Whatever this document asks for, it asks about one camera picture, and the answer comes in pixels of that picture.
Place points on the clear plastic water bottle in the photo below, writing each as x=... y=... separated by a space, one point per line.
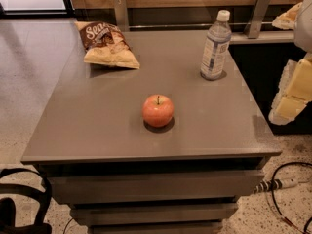
x=216 y=45

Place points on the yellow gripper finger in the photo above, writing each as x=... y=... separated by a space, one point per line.
x=295 y=92
x=286 y=20

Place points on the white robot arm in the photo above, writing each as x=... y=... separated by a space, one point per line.
x=303 y=28

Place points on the metal bracket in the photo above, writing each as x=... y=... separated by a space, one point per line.
x=121 y=14
x=253 y=27

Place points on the striped cable connector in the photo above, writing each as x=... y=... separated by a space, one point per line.
x=275 y=184

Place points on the right metal bracket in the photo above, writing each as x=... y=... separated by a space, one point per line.
x=253 y=27

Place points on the brown chip bag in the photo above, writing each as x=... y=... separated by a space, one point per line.
x=105 y=44

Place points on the grey drawer cabinet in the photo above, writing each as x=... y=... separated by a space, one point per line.
x=120 y=175

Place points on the red apple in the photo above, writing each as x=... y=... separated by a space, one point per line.
x=157 y=111

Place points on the left metal bracket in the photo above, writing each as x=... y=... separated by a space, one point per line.
x=121 y=14

